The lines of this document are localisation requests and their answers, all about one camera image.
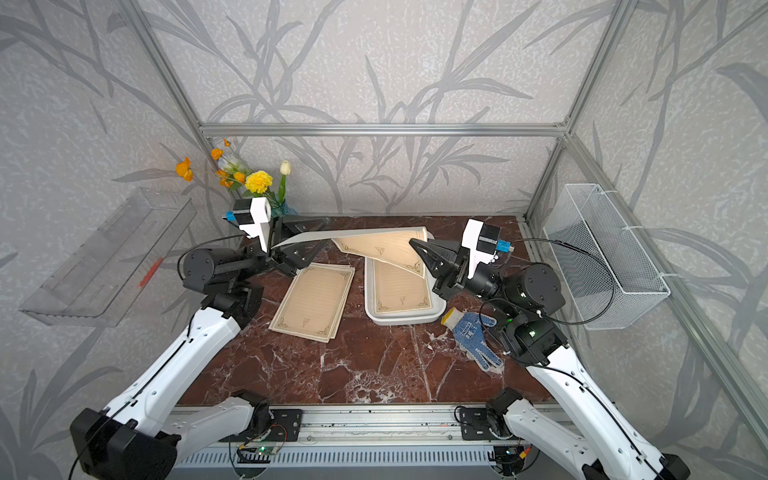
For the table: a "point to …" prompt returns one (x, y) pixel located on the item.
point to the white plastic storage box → (401, 317)
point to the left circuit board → (266, 450)
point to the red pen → (148, 275)
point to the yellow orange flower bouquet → (251, 183)
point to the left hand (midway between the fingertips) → (328, 241)
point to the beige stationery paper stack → (397, 290)
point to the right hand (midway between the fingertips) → (413, 241)
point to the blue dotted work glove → (469, 331)
